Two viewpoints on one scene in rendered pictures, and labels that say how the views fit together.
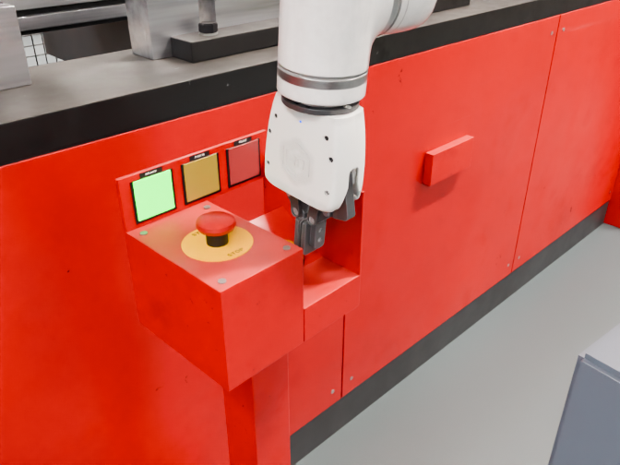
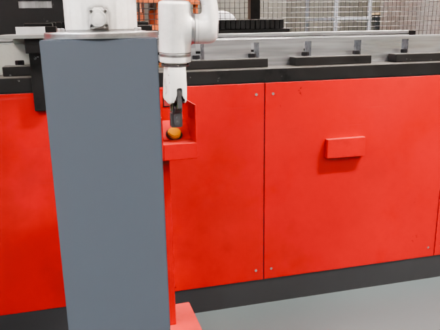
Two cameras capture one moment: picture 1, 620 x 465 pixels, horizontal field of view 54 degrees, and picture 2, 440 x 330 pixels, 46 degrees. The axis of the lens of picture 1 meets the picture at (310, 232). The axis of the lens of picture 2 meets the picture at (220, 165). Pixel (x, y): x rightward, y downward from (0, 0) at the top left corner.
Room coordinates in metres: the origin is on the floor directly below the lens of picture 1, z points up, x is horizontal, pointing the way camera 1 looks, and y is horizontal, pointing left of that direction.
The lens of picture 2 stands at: (-0.60, -0.82, 1.02)
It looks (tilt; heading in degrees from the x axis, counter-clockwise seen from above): 15 degrees down; 30
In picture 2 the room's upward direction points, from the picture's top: 1 degrees counter-clockwise
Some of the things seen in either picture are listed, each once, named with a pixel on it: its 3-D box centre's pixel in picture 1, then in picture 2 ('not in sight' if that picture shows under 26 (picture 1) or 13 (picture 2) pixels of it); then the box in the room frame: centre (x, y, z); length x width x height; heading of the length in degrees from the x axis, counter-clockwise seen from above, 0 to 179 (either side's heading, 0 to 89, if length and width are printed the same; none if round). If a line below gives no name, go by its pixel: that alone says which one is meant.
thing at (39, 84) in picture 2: not in sight; (37, 75); (0.48, 0.42, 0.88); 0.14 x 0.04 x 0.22; 44
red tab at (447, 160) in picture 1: (448, 160); (345, 147); (1.22, -0.30, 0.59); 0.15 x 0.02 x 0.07; 134
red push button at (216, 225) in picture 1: (216, 232); not in sight; (0.54, 0.09, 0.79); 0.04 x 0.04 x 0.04
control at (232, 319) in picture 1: (247, 247); (155, 124); (0.58, 0.07, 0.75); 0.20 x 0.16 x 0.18; 136
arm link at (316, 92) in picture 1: (320, 79); (175, 57); (0.57, -0.01, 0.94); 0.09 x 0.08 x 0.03; 46
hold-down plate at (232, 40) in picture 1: (261, 34); (224, 63); (1.00, 0.08, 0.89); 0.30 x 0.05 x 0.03; 134
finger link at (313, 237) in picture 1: (322, 228); (177, 116); (0.57, -0.01, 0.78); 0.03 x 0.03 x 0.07; 46
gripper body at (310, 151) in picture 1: (316, 141); (175, 80); (0.57, -0.01, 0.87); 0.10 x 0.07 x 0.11; 46
